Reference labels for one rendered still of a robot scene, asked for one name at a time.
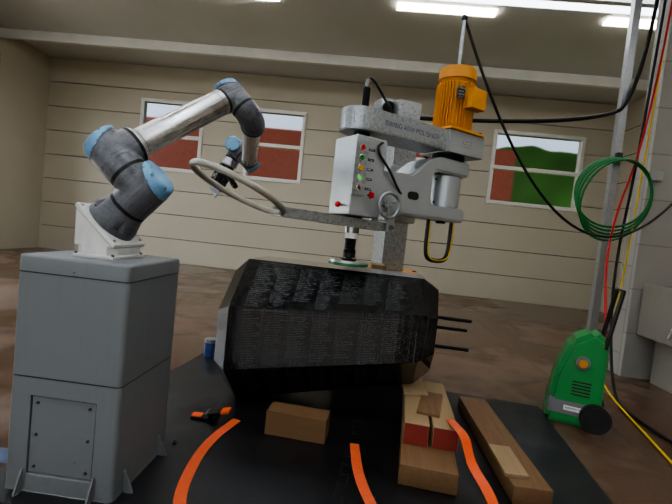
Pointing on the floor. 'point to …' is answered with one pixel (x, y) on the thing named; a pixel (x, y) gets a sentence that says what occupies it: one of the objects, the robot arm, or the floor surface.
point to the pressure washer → (583, 377)
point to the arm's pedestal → (89, 373)
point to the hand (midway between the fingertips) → (215, 196)
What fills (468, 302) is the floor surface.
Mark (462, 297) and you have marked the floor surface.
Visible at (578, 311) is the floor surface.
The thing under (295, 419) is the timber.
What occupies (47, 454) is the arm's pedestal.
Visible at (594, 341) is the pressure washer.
